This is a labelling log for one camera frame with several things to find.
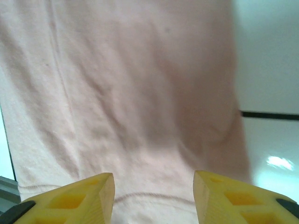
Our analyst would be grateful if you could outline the pink printed t-shirt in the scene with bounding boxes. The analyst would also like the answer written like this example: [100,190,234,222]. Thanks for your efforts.
[0,0,253,224]

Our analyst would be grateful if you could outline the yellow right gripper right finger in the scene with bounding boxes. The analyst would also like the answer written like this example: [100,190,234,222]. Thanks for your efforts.
[194,170,299,224]

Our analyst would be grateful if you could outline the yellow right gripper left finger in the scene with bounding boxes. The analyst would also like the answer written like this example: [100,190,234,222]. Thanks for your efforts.
[0,172,116,224]

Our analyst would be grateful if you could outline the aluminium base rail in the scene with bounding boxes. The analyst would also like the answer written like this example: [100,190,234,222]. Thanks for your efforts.
[0,175,21,208]

